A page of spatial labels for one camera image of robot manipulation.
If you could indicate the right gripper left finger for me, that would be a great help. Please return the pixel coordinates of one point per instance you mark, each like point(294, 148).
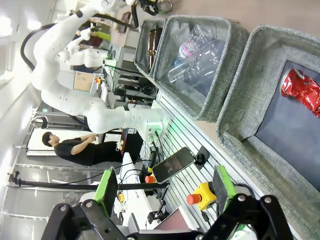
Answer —
point(105, 195)

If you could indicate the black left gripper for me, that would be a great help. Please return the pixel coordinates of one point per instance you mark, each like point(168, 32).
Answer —
point(150, 6)

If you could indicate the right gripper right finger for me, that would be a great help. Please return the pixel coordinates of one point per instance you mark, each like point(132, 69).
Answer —
point(223, 187)

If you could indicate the brown glass beer bottle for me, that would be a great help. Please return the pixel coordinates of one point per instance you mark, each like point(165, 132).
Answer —
point(152, 45)

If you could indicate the crushed purple-label plastic bottle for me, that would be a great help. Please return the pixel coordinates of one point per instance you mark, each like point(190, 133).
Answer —
point(186, 50)

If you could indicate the red crushed can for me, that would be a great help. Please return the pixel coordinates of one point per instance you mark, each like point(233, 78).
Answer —
point(297, 87)

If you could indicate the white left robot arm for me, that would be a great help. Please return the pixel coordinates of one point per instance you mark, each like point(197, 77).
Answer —
point(75, 100)

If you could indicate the grey fabric basket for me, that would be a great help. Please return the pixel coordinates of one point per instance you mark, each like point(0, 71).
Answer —
point(142, 50)
point(240, 82)
point(217, 87)

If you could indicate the yellow emergency stop button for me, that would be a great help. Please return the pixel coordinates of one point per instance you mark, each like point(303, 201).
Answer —
point(205, 193)

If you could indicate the black tripod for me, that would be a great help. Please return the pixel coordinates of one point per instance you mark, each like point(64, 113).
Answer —
point(75, 186)

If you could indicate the black phone holder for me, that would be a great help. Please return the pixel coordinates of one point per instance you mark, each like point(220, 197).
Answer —
point(201, 157)

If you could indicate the small red emergency stop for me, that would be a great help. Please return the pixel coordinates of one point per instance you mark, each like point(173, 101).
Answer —
point(150, 179)

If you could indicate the person in black clothes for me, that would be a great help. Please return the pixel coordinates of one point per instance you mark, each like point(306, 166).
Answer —
point(75, 150)

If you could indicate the black smartphone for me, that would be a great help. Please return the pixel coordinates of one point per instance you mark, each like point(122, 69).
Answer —
point(172, 163)

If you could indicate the black box with red edge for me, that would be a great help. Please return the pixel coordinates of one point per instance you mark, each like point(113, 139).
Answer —
point(132, 142)

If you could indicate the grey slatted aluminium base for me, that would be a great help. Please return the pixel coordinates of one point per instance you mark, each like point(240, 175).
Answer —
point(180, 132)

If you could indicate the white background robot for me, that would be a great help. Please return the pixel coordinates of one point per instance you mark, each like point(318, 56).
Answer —
point(92, 58)

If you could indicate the clear plastic bottle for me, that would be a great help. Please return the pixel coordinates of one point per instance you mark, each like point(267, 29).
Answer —
point(200, 67)

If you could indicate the black equipment rack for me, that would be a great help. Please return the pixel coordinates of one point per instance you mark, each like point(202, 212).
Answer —
point(125, 91)

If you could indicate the white framed board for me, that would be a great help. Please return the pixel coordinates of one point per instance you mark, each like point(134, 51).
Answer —
point(83, 81)

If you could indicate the black camera stand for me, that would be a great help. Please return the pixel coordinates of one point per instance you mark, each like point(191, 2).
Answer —
point(57, 123)

